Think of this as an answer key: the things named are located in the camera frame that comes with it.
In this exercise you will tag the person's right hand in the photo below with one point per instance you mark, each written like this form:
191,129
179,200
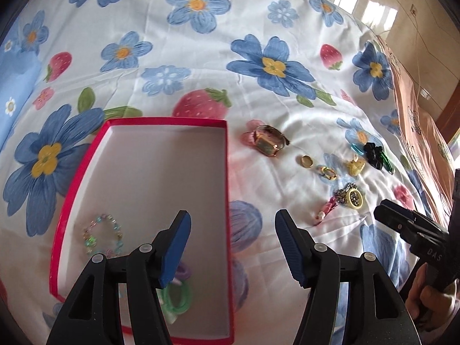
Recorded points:
420,294

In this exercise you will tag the pink printed blanket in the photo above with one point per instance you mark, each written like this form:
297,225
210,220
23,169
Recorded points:
413,115

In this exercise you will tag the green hair clip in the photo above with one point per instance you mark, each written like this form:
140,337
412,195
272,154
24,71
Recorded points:
387,163

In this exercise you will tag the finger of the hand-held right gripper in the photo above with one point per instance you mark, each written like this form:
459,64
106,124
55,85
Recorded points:
406,211
397,225

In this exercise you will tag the yellow hair claw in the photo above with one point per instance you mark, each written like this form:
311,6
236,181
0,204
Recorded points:
355,168

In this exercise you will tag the floral strawberry bedsheet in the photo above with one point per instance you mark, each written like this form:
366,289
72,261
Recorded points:
233,7

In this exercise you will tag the brown wooden furniture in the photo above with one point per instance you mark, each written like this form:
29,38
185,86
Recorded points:
451,115

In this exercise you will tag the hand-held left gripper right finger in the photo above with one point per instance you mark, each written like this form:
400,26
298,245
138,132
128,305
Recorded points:
291,248

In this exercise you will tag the red cardboard box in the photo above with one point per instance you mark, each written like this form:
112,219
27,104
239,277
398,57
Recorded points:
151,172

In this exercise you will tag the black hair claw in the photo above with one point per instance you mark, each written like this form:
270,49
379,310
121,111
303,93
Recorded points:
373,152

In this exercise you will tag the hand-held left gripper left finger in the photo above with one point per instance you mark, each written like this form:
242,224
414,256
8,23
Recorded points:
176,248

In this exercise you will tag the gold wrist watch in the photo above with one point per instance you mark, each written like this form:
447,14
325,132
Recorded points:
267,142

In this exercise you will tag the blue hair clip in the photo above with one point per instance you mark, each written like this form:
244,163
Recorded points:
355,148

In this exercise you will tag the pink hair clip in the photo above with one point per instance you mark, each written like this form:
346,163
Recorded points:
327,208

